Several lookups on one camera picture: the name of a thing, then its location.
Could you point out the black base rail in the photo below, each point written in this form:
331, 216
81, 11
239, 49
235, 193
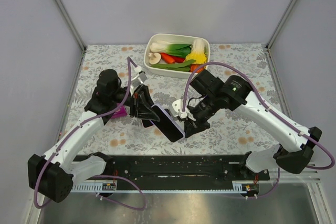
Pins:
201, 173

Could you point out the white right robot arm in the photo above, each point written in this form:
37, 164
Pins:
293, 151

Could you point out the white rectangular food container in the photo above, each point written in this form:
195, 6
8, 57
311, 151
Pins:
175, 39

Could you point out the toy bok choy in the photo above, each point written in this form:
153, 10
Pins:
177, 50

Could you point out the toy green bean pod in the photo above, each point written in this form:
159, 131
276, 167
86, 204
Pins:
183, 67

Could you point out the toy napa cabbage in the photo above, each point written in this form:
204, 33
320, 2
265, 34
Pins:
197, 55

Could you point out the toy red chili pepper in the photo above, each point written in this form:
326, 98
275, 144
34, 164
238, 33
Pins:
171, 59

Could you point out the purple snack packet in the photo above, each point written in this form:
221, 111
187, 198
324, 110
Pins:
121, 112

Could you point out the black phone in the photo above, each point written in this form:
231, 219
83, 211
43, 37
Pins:
166, 124

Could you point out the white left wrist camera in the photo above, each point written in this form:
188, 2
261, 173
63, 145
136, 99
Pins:
138, 80

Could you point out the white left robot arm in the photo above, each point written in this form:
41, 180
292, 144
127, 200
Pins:
54, 173

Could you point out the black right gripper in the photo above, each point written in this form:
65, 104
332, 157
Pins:
191, 123

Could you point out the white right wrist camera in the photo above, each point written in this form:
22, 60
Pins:
177, 112

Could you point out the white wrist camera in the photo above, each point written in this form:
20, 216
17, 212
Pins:
177, 112
138, 80

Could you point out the toy mushroom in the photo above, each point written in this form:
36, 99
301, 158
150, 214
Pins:
154, 58

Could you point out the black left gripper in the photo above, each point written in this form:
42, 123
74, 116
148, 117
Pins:
135, 105

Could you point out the toy orange tomato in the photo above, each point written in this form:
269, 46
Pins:
196, 68

